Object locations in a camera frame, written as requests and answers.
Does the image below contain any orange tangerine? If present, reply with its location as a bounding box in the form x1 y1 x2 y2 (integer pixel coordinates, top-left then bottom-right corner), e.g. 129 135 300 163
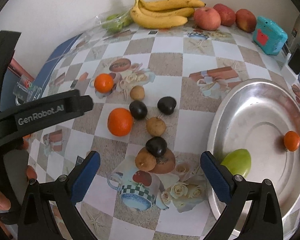
94 73 115 93
107 108 134 137
283 131 300 152

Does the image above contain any person's left hand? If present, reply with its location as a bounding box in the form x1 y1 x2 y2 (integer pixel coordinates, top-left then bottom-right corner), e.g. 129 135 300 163
0 165 38 212

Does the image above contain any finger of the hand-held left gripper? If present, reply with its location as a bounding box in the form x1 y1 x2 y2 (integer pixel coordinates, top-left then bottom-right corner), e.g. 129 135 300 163
64 89 94 121

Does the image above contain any yellow banana bunch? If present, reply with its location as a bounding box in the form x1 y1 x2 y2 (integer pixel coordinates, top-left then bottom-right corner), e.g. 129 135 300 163
129 0 207 29

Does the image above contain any bag of green fruit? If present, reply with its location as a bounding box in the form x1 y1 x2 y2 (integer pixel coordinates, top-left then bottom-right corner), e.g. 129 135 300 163
95 10 134 34

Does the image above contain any checkered printed tablecloth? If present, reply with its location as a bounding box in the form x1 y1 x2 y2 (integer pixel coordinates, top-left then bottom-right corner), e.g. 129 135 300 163
15 22 300 240

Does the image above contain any red apple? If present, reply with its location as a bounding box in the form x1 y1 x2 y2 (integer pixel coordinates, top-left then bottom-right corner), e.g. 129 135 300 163
235 9 257 33
213 3 236 27
193 7 222 31

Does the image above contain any round steel plate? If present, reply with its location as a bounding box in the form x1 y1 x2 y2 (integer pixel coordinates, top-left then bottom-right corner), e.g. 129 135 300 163
206 78 300 239

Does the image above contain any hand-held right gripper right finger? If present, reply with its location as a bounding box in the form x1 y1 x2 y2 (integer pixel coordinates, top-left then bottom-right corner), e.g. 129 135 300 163
200 151 284 240

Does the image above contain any teal tissue pack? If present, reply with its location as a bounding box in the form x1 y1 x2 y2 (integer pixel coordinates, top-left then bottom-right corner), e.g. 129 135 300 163
252 16 289 55

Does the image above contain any dark purple plum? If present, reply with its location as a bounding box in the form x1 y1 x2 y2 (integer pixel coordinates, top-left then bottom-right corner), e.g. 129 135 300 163
129 100 148 120
157 96 177 116
145 136 168 157

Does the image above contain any clear plastic box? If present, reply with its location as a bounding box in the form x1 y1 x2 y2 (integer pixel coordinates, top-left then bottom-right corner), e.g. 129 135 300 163
12 75 42 104

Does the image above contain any brown longan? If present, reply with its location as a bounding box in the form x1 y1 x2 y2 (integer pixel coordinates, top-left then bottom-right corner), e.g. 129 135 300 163
135 150 157 172
146 117 167 137
129 85 145 101

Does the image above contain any black power adapter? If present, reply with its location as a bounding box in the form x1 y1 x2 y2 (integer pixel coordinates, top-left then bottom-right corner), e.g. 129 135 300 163
289 44 300 75

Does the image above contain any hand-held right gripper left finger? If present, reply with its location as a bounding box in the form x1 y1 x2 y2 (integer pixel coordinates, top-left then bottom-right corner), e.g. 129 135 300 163
17 151 101 240

